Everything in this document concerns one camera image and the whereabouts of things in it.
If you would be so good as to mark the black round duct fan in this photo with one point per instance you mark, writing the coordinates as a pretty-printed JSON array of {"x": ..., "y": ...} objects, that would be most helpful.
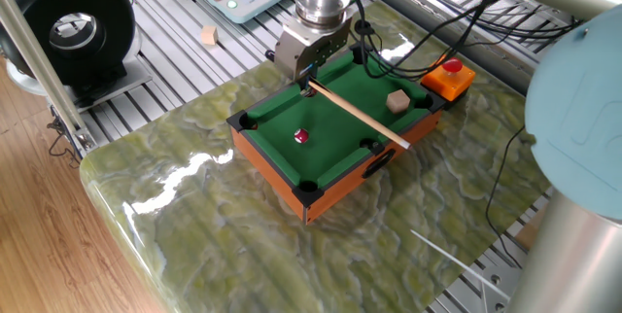
[{"x": 29, "y": 2}]

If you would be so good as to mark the mini green felt pool table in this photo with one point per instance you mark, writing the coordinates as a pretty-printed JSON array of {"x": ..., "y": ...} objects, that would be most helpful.
[{"x": 340, "y": 140}]

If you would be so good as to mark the silver Schunk gripper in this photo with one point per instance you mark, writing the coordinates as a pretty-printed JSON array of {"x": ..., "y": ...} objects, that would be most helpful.
[{"x": 318, "y": 43}]

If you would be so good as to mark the silver bracket plate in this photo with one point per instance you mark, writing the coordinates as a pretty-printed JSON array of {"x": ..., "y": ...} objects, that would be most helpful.
[{"x": 495, "y": 284}]

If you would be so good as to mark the beige wooden cube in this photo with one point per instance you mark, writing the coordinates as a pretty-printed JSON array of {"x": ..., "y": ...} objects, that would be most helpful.
[{"x": 398, "y": 102}]

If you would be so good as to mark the orange box red push button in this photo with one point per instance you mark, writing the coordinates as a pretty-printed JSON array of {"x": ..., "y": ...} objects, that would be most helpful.
[{"x": 449, "y": 87}]

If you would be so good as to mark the green marble slab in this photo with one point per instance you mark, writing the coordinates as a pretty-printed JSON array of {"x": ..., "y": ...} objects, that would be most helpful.
[{"x": 218, "y": 235}]

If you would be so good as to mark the aluminium frame post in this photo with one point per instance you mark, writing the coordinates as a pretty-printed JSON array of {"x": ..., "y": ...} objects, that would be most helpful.
[{"x": 44, "y": 70}]

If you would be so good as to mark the maroon striped pool ball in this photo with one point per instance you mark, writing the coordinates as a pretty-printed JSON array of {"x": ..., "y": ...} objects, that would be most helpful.
[{"x": 301, "y": 135}]

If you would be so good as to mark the grey aluminium rail beam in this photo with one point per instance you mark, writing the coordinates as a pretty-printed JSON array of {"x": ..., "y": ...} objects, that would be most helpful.
[{"x": 486, "y": 67}]

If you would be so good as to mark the wooden pool cue black butt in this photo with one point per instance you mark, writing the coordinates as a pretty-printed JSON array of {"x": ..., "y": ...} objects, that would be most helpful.
[{"x": 359, "y": 114}]

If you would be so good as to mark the thin white stick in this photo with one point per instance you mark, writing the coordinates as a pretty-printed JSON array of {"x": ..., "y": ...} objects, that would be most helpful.
[{"x": 461, "y": 265}]

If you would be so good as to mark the large wooden block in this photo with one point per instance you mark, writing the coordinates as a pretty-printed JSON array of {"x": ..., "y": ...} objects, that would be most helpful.
[{"x": 527, "y": 233}]

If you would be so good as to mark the small light wooden cube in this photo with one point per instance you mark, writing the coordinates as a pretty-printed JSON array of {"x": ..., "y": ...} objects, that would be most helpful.
[{"x": 209, "y": 35}]

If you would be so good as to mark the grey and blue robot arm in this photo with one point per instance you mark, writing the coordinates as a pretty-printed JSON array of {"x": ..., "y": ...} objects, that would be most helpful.
[{"x": 573, "y": 109}]

